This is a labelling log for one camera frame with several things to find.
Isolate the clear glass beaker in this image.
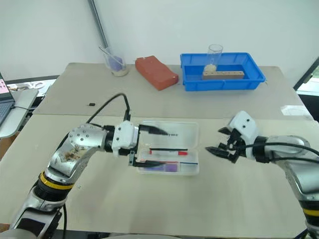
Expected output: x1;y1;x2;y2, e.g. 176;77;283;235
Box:
99;45;130;77

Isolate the clear plastic pencil case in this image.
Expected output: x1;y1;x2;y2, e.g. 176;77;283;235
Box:
136;120;200;176

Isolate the red marker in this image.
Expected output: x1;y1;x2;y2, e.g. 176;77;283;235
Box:
149;147;189;156

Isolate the tall clear plastic cup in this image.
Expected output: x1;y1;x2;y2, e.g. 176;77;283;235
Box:
206;44;223;75

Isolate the purple marker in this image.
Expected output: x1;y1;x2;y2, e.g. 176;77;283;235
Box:
142;163;180;173

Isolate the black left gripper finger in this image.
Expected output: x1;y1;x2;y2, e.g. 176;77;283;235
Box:
135;160;165;168
139;124;166;136

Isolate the blue plastic bin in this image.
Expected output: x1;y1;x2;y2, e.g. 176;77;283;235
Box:
179;52;267;92

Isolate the open laptop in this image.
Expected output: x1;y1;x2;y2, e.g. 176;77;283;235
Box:
0;72;16;126

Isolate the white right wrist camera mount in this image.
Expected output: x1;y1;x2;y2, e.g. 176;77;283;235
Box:
227;111;260;144

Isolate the purple object in beaker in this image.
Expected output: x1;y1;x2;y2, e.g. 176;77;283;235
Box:
109;56;124;71

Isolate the glass stirring rod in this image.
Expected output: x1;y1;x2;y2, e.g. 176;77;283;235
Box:
99;45;125;68

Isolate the grey metal pole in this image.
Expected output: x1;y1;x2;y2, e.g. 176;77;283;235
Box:
88;0;111;52

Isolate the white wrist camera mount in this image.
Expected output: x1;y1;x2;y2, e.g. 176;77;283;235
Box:
227;111;260;144
111;120;139;158

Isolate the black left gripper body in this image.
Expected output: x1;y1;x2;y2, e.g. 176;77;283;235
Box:
119;125;141;167

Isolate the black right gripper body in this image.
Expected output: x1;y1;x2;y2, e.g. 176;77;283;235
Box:
218;128;248;164

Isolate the thin black laptop cable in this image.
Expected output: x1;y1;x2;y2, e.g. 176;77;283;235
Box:
11;105;34;112

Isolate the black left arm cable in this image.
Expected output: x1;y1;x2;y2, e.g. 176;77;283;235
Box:
86;93;132;125

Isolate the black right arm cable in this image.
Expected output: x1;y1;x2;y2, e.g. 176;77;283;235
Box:
245;141;319;163

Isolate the wooden block with holes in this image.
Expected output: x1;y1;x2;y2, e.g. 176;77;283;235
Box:
202;70;245;81

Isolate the red brick block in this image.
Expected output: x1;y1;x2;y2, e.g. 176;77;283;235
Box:
135;56;179;91

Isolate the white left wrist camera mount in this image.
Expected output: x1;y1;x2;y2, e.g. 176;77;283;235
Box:
111;120;139;158

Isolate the black metal frame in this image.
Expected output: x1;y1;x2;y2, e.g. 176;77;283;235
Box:
293;56;319;96

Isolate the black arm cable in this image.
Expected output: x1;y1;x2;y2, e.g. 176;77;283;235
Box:
86;93;132;125
245;141;319;163

